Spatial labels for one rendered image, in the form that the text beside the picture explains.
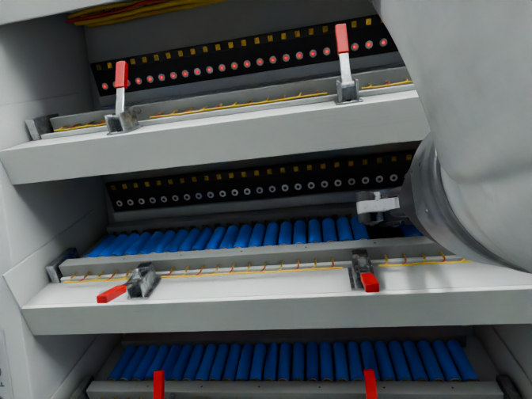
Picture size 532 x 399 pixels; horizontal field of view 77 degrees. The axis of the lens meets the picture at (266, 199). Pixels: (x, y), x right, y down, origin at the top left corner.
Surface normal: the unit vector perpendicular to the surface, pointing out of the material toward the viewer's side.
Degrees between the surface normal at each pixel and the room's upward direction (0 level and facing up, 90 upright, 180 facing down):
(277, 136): 109
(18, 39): 90
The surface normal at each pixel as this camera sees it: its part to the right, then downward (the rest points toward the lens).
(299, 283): -0.15, -0.92
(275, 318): -0.11, 0.39
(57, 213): 0.98, -0.09
